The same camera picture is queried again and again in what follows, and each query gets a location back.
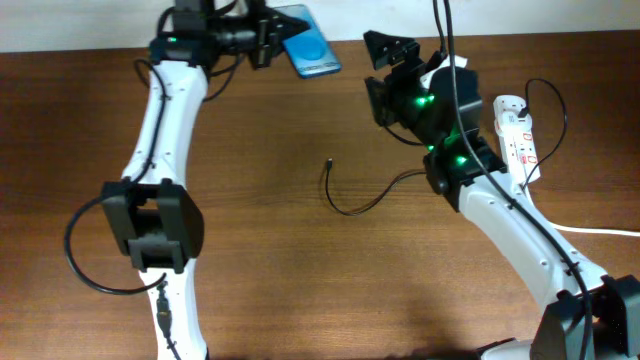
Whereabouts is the white power strip cord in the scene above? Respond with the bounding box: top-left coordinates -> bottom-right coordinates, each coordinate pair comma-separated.
549,222 -> 640,239

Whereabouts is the black USB charging cable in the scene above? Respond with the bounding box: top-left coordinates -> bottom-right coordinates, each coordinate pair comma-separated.
324,77 -> 570,217

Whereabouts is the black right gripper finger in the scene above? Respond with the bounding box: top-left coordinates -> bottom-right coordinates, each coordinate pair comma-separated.
363,30 -> 420,70
364,77 -> 395,126

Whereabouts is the blue Galaxy smartphone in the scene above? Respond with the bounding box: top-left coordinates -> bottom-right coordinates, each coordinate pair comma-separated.
277,4 -> 342,79

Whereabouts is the white USB charger plug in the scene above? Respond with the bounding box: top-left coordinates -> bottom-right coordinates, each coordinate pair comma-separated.
493,95 -> 527,126

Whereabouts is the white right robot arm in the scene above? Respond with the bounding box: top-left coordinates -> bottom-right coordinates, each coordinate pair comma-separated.
363,31 -> 639,359

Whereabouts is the white power strip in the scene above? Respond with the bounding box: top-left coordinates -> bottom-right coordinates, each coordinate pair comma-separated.
494,115 -> 540,185

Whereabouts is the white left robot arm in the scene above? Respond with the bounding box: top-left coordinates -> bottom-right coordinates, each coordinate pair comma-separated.
101,1 -> 310,359

